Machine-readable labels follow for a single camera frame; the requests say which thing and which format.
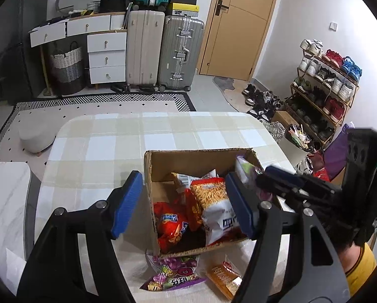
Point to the white striped snack bag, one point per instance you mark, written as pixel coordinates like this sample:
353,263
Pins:
191,178

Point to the person's right forearm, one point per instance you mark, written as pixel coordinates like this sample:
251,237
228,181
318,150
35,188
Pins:
362,268

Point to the woven laundry basket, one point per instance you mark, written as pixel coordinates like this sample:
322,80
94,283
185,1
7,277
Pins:
67,69

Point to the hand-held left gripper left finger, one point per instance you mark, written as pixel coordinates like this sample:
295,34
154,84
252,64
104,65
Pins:
128,205

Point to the white drawer dresser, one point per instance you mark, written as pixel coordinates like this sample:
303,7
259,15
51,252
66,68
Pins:
103,50

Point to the pile of dark shoes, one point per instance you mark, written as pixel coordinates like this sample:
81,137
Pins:
261,101

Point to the silver suitcase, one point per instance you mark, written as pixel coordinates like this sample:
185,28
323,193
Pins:
180,50

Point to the wooden shoe rack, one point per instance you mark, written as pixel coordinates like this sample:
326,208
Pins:
349,107

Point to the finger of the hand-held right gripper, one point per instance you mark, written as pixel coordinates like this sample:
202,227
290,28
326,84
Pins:
270,186
284,176

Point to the white fries-print snack bag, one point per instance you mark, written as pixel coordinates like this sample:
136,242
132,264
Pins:
216,208

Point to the wooden door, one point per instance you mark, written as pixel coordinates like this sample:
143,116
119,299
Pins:
242,31

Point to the yellow and black shoe box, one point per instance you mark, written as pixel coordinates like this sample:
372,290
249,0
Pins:
183,9

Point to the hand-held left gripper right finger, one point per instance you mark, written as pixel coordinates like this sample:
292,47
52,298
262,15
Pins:
240,208

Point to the dark refrigerator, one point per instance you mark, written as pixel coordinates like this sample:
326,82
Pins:
11,47

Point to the grey round stool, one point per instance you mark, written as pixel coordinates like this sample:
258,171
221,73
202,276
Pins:
37,137

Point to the patterned black white rug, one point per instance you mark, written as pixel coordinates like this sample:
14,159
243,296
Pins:
81,101

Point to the small cardboard box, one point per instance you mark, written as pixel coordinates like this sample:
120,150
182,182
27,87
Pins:
284,118

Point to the purple candy bag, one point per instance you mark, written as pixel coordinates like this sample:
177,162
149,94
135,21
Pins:
172,274

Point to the shoe rack with shoes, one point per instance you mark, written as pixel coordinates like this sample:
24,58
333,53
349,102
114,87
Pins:
332,58

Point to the small white basket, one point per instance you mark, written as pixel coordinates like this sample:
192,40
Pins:
93,6

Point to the green and white snack packet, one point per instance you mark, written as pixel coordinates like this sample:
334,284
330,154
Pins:
245,170

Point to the beige suitcase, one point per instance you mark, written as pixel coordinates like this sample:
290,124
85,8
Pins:
144,47

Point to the red shopping bag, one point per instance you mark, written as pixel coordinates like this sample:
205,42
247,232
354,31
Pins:
319,167

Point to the white light switch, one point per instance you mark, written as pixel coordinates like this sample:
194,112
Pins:
333,26

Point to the orange bread packet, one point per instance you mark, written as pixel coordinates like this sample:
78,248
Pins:
226,279

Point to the grey door mat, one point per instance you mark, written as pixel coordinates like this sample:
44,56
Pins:
227,90

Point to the white paper tissue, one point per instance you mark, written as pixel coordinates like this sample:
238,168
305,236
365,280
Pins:
16,265

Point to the brown cardboard box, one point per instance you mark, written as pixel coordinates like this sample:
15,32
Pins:
188,162

